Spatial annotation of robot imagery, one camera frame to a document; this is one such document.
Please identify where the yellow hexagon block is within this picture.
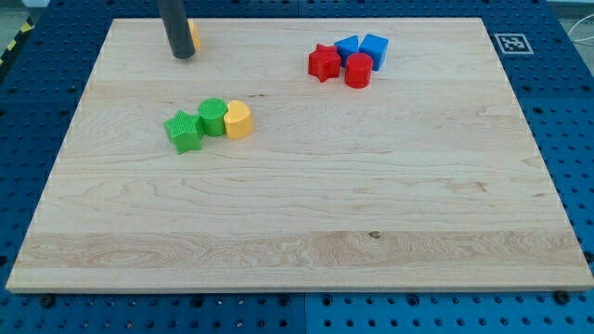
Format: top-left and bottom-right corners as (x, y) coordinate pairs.
(187, 19), (200, 51)

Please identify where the wooden board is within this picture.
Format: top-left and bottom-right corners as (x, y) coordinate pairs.
(6, 18), (593, 293)

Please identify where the yellow half-round block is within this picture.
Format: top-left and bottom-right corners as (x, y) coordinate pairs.
(224, 100), (253, 140)

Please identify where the green cylinder block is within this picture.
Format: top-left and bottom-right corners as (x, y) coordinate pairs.
(198, 97), (227, 136)

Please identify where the red star block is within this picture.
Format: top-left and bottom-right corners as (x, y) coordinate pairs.
(308, 44), (342, 83)

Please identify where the green star block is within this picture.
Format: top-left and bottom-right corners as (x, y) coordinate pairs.
(163, 110), (204, 154)

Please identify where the red cylinder block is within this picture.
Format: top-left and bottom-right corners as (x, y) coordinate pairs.
(344, 53), (373, 89)

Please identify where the blue block left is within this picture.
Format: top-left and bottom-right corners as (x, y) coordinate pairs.
(334, 35), (359, 67)

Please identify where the blue cube block right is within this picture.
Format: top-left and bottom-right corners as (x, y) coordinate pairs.
(359, 34), (389, 71)

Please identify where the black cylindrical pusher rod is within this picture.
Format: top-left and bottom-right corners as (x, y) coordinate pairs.
(157, 0), (195, 59)

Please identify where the white fiducial marker tag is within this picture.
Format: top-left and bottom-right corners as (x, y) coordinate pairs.
(494, 32), (534, 55)

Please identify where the yellow black hazard tape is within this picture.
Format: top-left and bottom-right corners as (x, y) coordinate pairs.
(1, 17), (34, 70)

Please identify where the white cable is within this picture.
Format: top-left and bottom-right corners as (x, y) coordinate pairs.
(566, 12), (594, 48)

